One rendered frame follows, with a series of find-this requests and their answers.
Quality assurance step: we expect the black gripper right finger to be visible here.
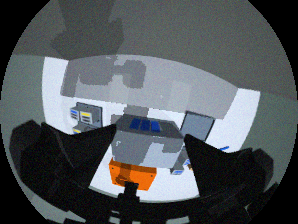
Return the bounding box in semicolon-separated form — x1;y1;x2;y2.
184;133;253;196

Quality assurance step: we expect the grey wall panel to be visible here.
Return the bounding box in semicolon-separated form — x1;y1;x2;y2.
12;0;298;103

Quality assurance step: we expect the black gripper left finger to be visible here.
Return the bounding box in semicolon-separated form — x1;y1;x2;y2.
41;121;117;188

